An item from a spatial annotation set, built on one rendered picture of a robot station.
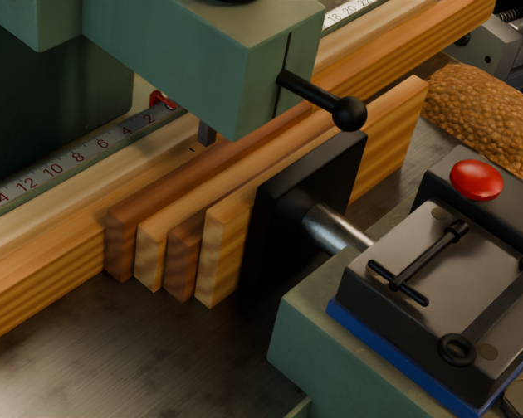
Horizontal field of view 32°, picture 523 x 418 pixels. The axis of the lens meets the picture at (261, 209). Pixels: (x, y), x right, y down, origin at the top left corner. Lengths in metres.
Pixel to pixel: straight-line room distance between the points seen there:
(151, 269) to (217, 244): 0.05
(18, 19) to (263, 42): 0.17
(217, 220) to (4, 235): 0.12
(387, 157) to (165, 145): 0.17
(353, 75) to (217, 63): 0.22
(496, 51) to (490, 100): 0.39
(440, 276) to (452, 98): 0.29
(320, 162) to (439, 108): 0.23
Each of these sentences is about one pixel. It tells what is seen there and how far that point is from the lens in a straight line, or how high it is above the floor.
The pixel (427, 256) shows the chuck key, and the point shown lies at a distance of 0.49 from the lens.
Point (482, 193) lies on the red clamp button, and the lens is 0.51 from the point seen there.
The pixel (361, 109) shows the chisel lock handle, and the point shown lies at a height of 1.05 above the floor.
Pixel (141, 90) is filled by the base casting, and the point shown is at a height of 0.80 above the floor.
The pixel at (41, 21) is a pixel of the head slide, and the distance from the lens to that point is 0.58.
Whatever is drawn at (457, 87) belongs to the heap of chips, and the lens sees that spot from 0.76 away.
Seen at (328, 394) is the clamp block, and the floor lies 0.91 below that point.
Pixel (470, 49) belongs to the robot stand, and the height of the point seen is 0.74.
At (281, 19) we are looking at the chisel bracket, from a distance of 0.52.
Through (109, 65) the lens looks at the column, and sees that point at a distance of 0.80.
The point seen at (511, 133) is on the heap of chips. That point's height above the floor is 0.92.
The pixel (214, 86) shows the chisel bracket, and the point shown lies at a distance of 0.52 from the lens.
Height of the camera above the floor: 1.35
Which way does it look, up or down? 45 degrees down
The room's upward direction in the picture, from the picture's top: 12 degrees clockwise
